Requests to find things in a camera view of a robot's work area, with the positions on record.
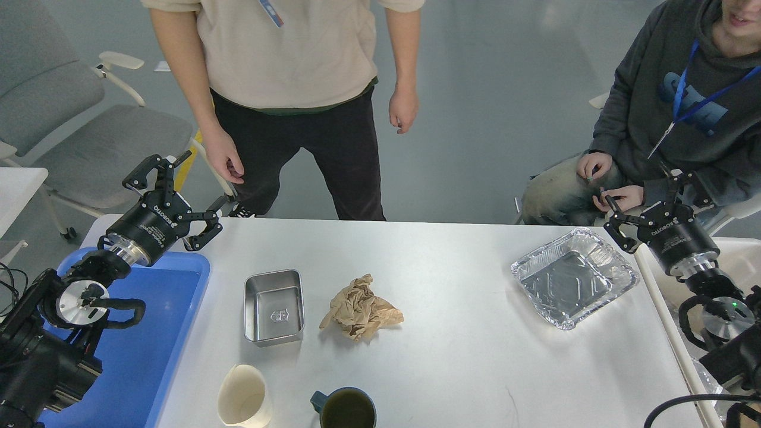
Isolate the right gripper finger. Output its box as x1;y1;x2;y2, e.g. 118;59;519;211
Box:
658;162;715;217
603;195;647;254

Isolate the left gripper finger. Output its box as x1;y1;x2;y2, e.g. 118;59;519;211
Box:
122;150;191;208
177;196;228;251

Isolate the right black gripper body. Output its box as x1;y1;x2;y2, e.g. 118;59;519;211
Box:
639;205;720;277

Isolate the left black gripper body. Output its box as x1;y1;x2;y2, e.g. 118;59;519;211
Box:
105;197;191;266

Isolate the dark teal mug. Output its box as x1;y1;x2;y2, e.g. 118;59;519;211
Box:
310;387;377;427

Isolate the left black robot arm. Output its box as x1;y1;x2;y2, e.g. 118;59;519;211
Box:
1;151;227;427

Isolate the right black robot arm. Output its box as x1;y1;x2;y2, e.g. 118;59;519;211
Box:
604;169;760;427

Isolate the white chair of right person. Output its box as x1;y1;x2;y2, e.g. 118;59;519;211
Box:
589;92;761;237

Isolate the aluminium foil tray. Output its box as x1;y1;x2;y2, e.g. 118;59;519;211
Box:
511;227;640;331

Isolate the grey office chair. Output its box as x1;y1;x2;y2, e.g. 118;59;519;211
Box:
2;1;206;240

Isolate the person in grey hoodie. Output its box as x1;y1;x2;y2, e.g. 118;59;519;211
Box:
521;1;760;226

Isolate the small steel rectangular tin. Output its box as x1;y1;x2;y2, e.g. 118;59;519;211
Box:
244;270;305;348

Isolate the white side table left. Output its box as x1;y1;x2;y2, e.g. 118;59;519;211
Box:
1;167;48;237

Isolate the blue plastic tray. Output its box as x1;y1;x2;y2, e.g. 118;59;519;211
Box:
40;252;211;427

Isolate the person in beige shirt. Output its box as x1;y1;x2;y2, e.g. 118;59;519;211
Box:
140;0;426;221

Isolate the cream paper cup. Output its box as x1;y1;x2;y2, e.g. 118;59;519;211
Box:
217;364;273;427

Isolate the crumpled brown paper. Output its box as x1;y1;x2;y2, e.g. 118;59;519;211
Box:
319;273;404;342

